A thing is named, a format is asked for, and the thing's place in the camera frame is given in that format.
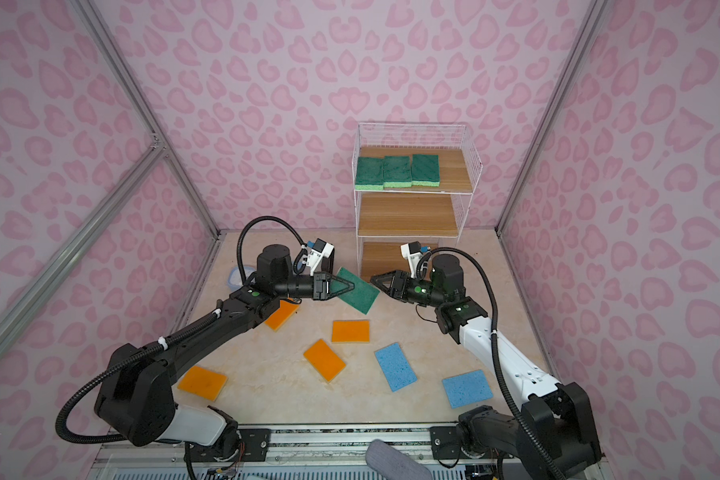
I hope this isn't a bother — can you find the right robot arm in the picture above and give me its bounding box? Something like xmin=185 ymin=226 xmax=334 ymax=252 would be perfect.
xmin=371 ymin=247 xmax=603 ymax=479

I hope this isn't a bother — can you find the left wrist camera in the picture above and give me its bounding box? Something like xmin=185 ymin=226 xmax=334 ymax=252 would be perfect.
xmin=306 ymin=238 xmax=335 ymax=275

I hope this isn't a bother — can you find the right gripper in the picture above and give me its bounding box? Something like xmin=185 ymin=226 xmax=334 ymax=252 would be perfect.
xmin=371 ymin=271 xmax=448 ymax=309

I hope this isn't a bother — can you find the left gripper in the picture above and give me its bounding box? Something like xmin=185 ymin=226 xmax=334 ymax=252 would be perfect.
xmin=275 ymin=273 xmax=355 ymax=303

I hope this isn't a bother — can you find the green sponge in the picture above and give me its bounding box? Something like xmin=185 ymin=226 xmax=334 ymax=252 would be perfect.
xmin=354 ymin=156 xmax=384 ymax=191
xmin=337 ymin=267 xmax=380 ymax=314
xmin=411 ymin=154 xmax=441 ymax=187
xmin=382 ymin=156 xmax=413 ymax=189

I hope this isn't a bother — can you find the orange sponge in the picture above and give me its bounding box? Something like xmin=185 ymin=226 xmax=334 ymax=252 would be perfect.
xmin=264 ymin=299 xmax=300 ymax=331
xmin=331 ymin=320 xmax=370 ymax=343
xmin=303 ymin=339 xmax=346 ymax=382
xmin=177 ymin=366 xmax=228 ymax=402

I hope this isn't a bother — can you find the grey cloth object front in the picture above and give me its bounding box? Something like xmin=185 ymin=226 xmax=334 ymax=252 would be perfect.
xmin=365 ymin=439 xmax=432 ymax=480

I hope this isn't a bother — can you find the orange sponge front left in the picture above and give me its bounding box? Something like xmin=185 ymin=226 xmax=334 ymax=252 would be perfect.
xmin=177 ymin=366 xmax=228 ymax=402

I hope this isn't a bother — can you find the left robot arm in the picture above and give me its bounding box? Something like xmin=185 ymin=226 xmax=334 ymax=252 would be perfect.
xmin=55 ymin=241 xmax=355 ymax=446

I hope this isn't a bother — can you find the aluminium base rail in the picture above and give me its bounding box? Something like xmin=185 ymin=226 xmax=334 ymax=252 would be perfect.
xmin=87 ymin=423 xmax=497 ymax=479

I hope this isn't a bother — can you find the orange sponge left back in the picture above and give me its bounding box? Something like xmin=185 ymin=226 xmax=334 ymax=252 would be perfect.
xmin=264 ymin=299 xmax=300 ymax=331

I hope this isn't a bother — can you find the blue sponge centre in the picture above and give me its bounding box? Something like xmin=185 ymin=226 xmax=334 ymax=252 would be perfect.
xmin=374 ymin=343 xmax=418 ymax=392

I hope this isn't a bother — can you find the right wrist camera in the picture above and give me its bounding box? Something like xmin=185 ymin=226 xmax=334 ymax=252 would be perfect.
xmin=400 ymin=241 xmax=430 ymax=278

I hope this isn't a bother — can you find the blue square timer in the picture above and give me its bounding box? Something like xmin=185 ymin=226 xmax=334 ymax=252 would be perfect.
xmin=227 ymin=267 xmax=244 ymax=291

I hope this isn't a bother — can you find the blue sponge front right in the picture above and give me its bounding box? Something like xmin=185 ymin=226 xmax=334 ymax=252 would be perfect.
xmin=442 ymin=370 xmax=493 ymax=409

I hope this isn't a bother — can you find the white wire wooden shelf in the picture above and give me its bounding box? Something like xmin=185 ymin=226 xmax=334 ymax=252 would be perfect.
xmin=352 ymin=122 xmax=483 ymax=281

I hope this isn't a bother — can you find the orange sponge front centre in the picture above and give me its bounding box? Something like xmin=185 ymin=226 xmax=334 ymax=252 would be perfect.
xmin=303 ymin=339 xmax=346 ymax=382

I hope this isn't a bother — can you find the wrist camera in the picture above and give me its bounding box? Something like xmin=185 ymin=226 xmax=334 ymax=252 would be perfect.
xmin=400 ymin=241 xmax=430 ymax=278
xmin=306 ymin=238 xmax=335 ymax=275

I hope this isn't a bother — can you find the blue sponge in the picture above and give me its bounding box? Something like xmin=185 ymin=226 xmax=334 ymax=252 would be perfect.
xmin=374 ymin=343 xmax=418 ymax=392
xmin=442 ymin=370 xmax=493 ymax=409

